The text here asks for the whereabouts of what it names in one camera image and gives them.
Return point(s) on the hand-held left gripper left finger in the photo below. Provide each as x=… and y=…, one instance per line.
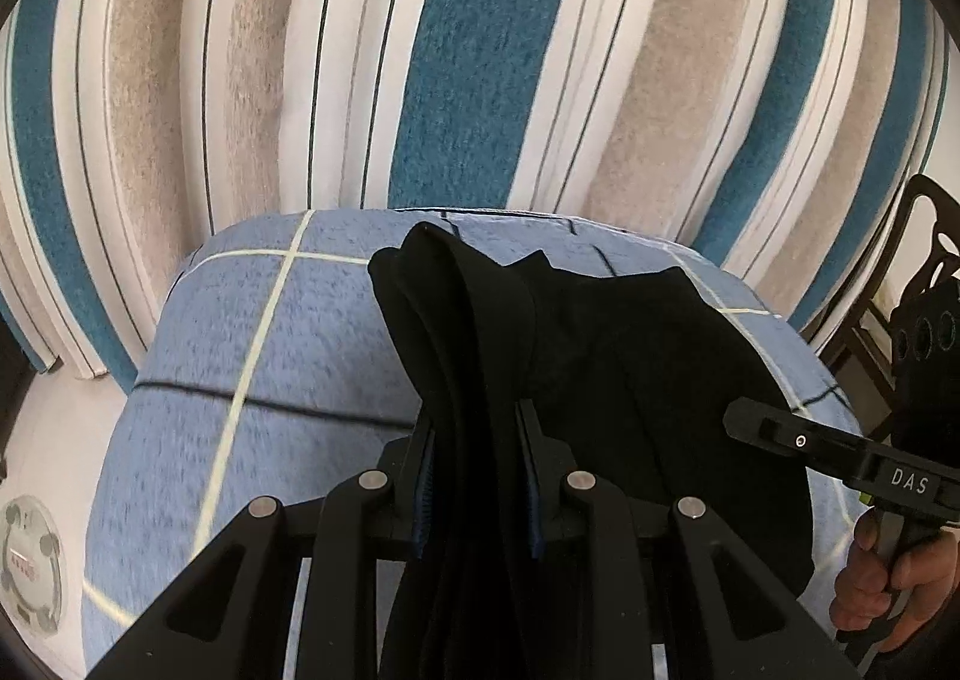
x=427, y=492

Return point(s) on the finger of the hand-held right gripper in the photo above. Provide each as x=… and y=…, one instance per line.
x=795, y=438

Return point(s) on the round white device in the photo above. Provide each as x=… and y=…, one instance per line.
x=26, y=560

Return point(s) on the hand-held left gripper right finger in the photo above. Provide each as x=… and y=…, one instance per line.
x=534, y=500

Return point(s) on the dark wooden chair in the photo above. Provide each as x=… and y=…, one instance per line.
x=911, y=230

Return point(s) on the black pants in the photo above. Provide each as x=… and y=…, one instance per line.
x=637, y=365

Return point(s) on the teal white beige striped blanket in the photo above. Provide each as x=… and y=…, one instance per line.
x=487, y=87

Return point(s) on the person's right hand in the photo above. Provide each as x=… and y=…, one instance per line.
x=870, y=597

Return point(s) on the blue checked cloth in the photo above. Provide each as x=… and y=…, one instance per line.
x=300, y=365

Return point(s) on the dark furniture piece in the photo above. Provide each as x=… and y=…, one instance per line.
x=13, y=372

